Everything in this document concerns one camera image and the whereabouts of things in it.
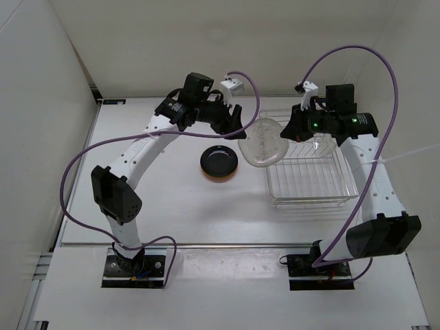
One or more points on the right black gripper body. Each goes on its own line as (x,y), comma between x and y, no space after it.
(309,122)

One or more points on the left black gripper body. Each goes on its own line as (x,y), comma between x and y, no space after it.
(215,114)

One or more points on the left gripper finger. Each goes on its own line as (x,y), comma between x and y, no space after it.
(235,117)
(234,134)

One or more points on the clear glass plate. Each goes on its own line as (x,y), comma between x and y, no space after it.
(321,145)
(263,145)

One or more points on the orange plate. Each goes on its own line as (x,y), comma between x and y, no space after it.
(219,179)

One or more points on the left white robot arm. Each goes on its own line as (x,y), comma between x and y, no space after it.
(114,186)

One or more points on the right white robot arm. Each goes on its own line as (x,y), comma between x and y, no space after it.
(379,224)

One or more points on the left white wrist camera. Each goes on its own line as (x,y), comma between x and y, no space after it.
(230,87)

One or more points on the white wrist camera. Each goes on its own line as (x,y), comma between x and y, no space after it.
(307,90)
(230,87)

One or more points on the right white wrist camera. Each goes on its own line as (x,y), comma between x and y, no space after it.
(307,90)

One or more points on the wire dish rack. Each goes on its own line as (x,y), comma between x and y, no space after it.
(301,181)

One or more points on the white cable tie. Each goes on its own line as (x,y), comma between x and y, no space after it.
(382,161)

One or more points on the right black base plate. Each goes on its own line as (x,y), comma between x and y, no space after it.
(303,277)

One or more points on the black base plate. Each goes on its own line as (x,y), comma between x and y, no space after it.
(151,277)
(303,277)

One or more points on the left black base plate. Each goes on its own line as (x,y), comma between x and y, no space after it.
(151,277)

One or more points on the aluminium table rail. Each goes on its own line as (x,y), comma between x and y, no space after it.
(203,245)

